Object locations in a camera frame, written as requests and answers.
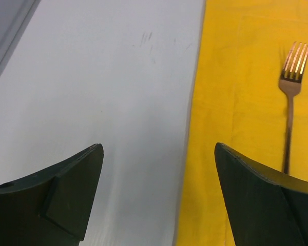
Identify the thin brown fork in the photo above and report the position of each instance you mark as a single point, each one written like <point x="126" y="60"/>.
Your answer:
<point x="290" y="84"/>

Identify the yellow Pikachu cloth placemat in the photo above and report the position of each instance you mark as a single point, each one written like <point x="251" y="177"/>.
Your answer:
<point x="237" y="101"/>

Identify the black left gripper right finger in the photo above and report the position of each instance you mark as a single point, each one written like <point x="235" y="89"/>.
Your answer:
<point x="264" y="206"/>

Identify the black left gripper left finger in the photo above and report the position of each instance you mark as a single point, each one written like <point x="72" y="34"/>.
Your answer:
<point x="51" y="206"/>

